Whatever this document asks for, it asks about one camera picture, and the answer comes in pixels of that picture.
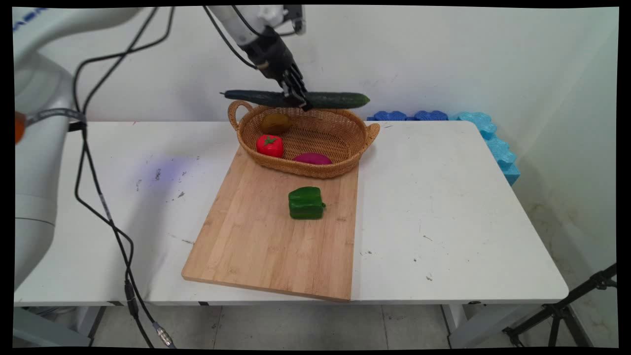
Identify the dark green cucumber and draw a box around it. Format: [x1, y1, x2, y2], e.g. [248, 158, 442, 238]
[220, 90, 371, 110]

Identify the brown potato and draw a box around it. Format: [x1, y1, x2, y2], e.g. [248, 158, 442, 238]
[261, 113, 293, 135]

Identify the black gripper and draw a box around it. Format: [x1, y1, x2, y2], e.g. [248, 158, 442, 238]
[242, 27, 314, 112]

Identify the magenta purple eggplant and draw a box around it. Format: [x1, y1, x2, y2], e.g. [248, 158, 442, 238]
[292, 152, 333, 166]

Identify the red tomato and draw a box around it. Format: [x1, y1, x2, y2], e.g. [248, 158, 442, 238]
[255, 134, 285, 159]

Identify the white table leg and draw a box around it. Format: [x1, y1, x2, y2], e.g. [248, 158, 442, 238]
[441, 304, 498, 349]

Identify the woven wicker basket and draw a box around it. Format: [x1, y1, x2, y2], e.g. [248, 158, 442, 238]
[228, 100, 381, 179]

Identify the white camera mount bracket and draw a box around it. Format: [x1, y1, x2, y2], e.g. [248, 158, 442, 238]
[256, 5, 287, 26]

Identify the light blue foam mat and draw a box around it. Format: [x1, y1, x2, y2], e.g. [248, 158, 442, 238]
[449, 111, 521, 186]

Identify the long black cable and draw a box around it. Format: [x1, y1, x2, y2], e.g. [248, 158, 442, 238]
[73, 6, 176, 349]

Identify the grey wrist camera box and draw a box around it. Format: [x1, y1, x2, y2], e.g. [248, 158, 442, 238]
[283, 5, 307, 36]

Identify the black tripod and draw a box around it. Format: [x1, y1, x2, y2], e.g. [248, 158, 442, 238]
[503, 264, 617, 348]

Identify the green bell pepper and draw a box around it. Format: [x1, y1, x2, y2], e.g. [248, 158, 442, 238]
[288, 186, 326, 220]

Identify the short black wrist cable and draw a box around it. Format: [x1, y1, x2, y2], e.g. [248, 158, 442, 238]
[202, 6, 261, 70]

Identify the wooden cutting board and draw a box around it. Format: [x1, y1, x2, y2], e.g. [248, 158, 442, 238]
[181, 145, 359, 302]

